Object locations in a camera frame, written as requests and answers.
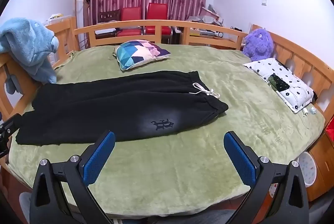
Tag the red chair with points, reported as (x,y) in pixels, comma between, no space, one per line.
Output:
(130,15)
(157,14)

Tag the white floral pillow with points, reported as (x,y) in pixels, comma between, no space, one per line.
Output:
(263,67)

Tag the purple plush toy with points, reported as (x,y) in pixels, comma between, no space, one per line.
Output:
(257,42)

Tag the geometric patterned pillow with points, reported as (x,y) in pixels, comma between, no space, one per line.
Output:
(138,53)

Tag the small light blue gadget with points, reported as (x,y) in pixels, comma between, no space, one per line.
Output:
(312,110)

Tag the green fleece blanket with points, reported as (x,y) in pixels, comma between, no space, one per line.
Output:
(182,161)

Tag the wooden bed frame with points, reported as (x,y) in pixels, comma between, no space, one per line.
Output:
(161,24)

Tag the white plastic storage box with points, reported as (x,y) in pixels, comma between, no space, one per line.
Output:
(56,21)

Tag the white dotted bin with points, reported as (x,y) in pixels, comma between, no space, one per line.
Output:
(308,169)

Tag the wooden coat rack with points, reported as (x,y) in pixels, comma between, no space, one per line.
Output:
(76,8)

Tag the black pants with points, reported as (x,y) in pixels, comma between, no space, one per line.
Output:
(104,104)

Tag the red box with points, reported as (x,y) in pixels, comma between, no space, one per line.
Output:
(330,135)

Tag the light blue plush robe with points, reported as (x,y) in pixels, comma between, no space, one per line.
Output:
(26,44)

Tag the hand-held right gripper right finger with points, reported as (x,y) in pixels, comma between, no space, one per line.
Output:
(238,158)

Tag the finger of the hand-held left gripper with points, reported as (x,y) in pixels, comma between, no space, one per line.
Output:
(7,126)

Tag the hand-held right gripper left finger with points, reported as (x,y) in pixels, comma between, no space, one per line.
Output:
(99,158)

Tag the dark wooden chair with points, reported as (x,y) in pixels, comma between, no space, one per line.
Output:
(109,16)

